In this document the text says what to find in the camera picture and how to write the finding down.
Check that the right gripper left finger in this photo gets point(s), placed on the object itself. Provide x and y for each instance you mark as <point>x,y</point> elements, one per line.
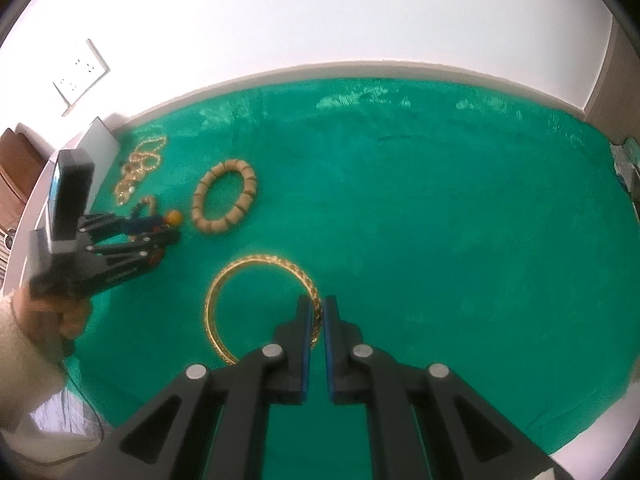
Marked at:
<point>291,378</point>

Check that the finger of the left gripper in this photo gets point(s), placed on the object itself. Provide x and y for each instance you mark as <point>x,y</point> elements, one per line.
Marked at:
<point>108,225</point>
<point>112,244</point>

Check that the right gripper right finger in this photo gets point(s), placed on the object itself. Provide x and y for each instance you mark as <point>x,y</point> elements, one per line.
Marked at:
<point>342,374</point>

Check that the gold bangle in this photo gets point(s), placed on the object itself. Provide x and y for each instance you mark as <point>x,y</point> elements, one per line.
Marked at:
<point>252,294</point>

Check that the cream sleeve forearm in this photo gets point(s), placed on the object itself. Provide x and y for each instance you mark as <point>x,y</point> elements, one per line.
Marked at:
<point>28,379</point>

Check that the left hand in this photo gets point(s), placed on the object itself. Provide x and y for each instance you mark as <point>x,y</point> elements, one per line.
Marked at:
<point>40,318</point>

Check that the white cardboard box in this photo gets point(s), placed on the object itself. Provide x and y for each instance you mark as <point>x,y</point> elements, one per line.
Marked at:
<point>102,147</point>

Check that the wooden headboard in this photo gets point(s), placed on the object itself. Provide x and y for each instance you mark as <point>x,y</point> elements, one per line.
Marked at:
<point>21,165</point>

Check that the green velvet cloth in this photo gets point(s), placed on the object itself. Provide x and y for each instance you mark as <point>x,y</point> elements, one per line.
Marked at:
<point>451,223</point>

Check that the cluttered items pile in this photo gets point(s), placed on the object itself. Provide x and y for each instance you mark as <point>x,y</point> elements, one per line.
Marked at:
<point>626,163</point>

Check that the black camera box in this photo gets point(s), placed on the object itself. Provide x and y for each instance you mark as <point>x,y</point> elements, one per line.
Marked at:
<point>68,198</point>

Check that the white wall socket right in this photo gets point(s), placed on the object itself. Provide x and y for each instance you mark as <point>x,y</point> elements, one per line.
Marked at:
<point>79,72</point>

